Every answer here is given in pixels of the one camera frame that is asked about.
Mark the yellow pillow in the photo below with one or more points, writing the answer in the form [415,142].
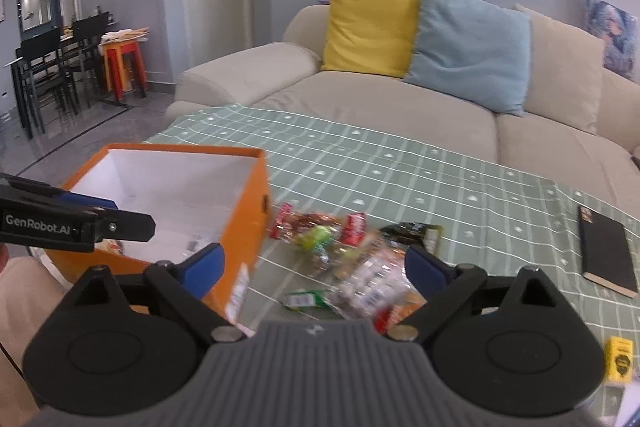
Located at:
[367,27]

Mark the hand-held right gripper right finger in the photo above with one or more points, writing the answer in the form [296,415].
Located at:
[425,271]

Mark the beige back cushion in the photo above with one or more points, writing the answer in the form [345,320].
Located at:
[565,72]

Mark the white paper box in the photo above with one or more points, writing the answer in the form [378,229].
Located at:
[617,404]

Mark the black dining chairs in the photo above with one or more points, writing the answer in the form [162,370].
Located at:
[20,67]

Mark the printed blue pillow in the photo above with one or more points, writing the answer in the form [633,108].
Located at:
[612,32]

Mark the orange-rimmed fabric storage box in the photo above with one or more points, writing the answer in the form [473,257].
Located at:
[242,227]

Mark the person's left forearm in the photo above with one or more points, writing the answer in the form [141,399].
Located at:
[25,307]

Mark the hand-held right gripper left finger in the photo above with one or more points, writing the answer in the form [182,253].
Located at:
[205,267]

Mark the red plastic stool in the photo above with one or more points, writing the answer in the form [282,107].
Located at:
[125,72]

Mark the black notebook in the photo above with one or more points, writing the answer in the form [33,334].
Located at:
[607,252]

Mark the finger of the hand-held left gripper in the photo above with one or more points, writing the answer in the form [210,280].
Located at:
[130,227]
[90,201]

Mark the orange plastic stool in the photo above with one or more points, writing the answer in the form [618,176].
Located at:
[120,46]

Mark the pile of mixed snack packets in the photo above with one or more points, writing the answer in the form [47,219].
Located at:
[370,277]

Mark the light blue pillow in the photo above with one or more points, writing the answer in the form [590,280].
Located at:
[470,52]

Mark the white cloth bundle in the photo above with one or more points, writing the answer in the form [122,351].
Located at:
[122,35]

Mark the green raisin packet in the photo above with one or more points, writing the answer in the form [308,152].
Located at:
[317,238]

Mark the beige sofa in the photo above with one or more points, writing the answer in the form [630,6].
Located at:
[375,107]

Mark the green checked tablecloth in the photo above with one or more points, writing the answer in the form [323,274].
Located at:
[400,167]

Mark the black dining chair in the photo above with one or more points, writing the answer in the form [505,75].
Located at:
[92,32]
[42,57]

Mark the small yellow box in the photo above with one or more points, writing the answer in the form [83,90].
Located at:
[619,359]

